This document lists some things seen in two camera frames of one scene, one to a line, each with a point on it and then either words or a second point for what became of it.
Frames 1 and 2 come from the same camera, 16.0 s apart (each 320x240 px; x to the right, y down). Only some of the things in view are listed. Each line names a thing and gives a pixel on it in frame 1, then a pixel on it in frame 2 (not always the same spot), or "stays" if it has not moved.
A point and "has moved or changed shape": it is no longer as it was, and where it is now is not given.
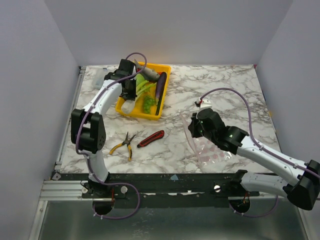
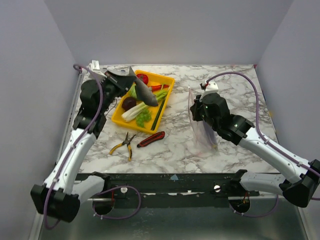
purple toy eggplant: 160,85 has moved or changed shape
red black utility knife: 151,138 stays
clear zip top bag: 208,154 has moved or changed shape
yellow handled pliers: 127,142 stays
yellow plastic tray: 139,111 -> 116,116
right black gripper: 195,127 -> 196,110
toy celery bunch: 143,86 -> 127,115
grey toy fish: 148,73 -> 145,93
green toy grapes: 149,101 -> 145,116
